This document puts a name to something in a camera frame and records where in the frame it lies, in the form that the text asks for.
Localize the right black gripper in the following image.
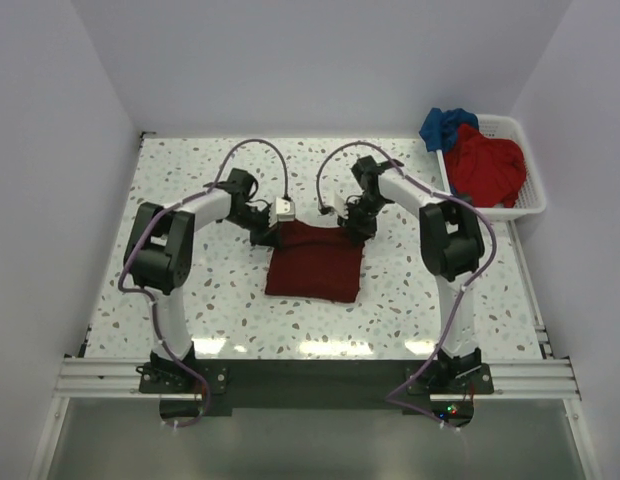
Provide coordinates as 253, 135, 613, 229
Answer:
337, 195, 388, 247

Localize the dark red t shirt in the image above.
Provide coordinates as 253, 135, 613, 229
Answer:
265, 220, 364, 304

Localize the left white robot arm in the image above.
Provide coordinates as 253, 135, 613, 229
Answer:
118, 169, 295, 395

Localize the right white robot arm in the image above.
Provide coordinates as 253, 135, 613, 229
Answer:
338, 156, 485, 398

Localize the blue t shirt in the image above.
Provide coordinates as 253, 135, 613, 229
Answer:
419, 108, 479, 153

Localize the bright red t shirt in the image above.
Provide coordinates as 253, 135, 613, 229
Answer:
444, 125, 527, 208

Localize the white plastic basket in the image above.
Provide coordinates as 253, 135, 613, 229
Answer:
439, 113, 548, 222

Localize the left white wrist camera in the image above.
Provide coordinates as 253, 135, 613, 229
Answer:
269, 197, 296, 226

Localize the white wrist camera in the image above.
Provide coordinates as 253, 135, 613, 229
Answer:
269, 197, 296, 226
326, 193, 349, 219

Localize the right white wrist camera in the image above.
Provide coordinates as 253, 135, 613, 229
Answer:
326, 193, 349, 219

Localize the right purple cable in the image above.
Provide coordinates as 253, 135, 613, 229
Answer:
314, 139, 499, 480

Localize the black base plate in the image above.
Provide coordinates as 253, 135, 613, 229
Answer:
136, 357, 495, 420

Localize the aluminium frame rail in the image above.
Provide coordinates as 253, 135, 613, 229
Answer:
52, 319, 584, 401

